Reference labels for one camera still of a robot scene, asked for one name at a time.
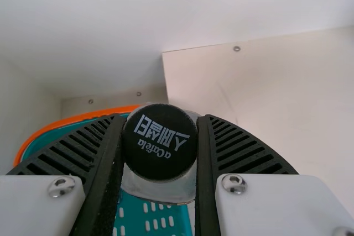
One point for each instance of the teal shopping basket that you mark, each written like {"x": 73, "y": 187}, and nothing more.
{"x": 132, "y": 219}

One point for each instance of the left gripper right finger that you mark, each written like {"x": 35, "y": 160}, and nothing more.
{"x": 262, "y": 205}

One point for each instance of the dark coffee bottle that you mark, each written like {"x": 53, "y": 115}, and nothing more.
{"x": 159, "y": 144}

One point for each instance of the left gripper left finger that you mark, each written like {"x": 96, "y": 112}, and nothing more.
{"x": 55, "y": 197}

